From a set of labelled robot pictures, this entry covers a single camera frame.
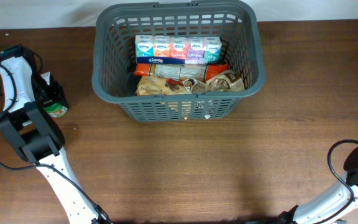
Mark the dark grey plastic basket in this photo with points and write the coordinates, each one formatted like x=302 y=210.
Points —
x=234 y=22

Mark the brown pastry snack bag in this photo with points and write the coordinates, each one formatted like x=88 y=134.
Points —
x=226 y=81

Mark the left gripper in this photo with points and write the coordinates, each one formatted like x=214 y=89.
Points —
x=56 y=93

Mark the white blue tissue pack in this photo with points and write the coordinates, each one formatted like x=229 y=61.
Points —
x=161 y=49

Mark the orange spaghetti pasta packet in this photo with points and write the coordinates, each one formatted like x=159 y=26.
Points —
x=180 y=72

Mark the yellow instant coffee bag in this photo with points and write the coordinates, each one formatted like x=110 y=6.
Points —
x=169 y=99

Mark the green lid jar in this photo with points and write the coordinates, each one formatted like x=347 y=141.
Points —
x=56 y=110

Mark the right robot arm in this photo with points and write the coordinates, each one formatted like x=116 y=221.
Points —
x=337 y=201

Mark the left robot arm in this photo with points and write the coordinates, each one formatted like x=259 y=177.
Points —
x=32 y=99

